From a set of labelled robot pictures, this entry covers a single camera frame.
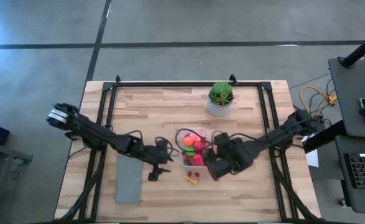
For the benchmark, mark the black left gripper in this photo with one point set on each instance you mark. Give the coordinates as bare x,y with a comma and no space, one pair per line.
155,155

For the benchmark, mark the succulent in patterned grey pot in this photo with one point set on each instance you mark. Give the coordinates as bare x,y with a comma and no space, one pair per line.
221,93

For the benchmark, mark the clear plastic tub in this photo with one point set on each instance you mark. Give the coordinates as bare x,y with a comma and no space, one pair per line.
182,164

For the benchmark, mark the red toy strawberry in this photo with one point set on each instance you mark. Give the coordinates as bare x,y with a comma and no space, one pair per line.
186,160
199,146

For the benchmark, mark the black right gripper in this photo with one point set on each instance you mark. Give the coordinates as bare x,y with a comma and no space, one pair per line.
241,154

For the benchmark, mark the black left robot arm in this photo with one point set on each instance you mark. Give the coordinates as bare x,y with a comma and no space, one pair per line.
92,133

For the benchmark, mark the small yellow toy banana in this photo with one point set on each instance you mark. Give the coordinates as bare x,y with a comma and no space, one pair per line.
190,180

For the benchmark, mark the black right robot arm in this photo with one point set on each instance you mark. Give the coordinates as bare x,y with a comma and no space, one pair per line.
278,135

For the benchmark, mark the white paper sheet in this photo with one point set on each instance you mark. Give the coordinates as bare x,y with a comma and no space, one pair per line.
312,158

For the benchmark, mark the grey cloth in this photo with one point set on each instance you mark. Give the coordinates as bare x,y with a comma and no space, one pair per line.
129,183

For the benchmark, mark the black bar under desk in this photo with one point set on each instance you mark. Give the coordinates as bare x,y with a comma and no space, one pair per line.
325,138

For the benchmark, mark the green toy lime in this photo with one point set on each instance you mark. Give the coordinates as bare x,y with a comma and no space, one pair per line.
188,150

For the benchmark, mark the black aluminium rig frame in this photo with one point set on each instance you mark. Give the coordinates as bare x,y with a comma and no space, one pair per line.
169,84

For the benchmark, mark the toy peach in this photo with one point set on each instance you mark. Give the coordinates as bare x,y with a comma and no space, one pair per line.
196,137

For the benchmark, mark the grey metal stand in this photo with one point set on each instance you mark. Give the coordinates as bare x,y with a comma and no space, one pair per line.
14,155

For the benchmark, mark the large red toy fruit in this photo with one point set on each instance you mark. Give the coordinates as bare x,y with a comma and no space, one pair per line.
197,160

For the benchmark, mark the black pole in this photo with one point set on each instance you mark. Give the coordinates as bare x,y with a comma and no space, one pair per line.
359,49

